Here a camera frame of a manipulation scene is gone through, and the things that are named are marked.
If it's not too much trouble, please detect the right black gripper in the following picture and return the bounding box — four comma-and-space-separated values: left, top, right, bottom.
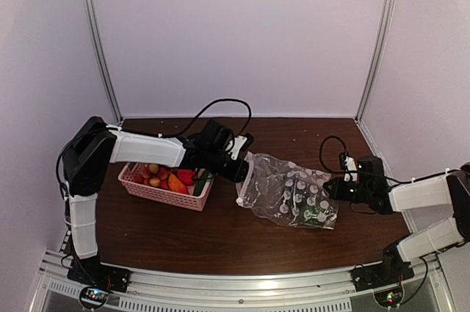
323, 177, 372, 203

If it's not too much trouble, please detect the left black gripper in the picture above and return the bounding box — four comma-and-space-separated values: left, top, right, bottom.
204, 148, 254, 183

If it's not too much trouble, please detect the green fake pepper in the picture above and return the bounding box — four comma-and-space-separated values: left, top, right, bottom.
297, 206, 336, 230

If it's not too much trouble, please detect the green fake cucumber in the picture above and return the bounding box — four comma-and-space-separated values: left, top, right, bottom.
193, 170, 212, 197

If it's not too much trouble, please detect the clear zip top bag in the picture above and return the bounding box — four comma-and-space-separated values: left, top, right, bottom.
236, 152, 339, 228

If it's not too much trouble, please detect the red orange fake tomato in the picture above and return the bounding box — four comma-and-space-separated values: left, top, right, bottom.
167, 173, 189, 195

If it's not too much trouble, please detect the fake lychee bunch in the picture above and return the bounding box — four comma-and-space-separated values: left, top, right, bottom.
133, 164, 171, 190

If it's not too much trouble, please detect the pink plastic basket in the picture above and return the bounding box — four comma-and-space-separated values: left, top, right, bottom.
118, 163, 214, 211

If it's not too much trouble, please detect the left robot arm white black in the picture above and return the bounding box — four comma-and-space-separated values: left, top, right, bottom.
55, 116, 254, 286

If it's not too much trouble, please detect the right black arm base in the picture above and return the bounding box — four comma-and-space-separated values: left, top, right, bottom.
351, 242, 414, 291

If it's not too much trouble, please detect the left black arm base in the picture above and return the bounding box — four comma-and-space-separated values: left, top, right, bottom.
67, 255, 131, 293

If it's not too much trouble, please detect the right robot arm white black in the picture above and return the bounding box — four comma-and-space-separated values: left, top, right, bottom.
323, 154, 469, 284

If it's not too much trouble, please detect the right circuit board with leds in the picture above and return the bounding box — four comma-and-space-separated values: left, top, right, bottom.
374, 290, 403, 308

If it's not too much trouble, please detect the circuit board with leds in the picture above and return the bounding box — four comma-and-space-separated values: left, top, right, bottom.
374, 290, 403, 308
79, 286, 109, 309

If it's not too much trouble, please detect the left circuit board with leds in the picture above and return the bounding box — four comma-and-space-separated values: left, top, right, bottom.
79, 286, 109, 309

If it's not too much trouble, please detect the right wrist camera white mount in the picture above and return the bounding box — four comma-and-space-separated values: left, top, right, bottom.
339, 152, 358, 182

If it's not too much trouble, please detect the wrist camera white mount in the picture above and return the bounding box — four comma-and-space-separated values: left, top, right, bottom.
225, 133, 254, 160
339, 152, 358, 182

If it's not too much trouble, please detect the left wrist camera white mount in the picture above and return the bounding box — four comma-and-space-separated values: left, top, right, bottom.
225, 133, 254, 160

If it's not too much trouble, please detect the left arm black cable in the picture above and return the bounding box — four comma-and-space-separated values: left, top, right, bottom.
176, 98, 253, 144

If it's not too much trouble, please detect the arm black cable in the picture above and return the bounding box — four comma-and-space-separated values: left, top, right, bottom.
176, 98, 253, 144
319, 136, 350, 173

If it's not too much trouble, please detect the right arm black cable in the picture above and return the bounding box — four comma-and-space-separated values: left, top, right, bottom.
319, 136, 350, 173

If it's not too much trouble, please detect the front aluminium rail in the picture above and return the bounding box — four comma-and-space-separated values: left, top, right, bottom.
26, 250, 455, 311

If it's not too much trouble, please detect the right aluminium frame post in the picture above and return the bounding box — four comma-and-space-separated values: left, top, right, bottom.
355, 0, 396, 123

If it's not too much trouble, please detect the aluminium frame post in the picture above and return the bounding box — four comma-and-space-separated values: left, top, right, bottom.
84, 0, 124, 124
355, 0, 396, 123

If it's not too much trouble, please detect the left aluminium frame post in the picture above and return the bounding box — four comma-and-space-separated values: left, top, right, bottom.
84, 0, 124, 124

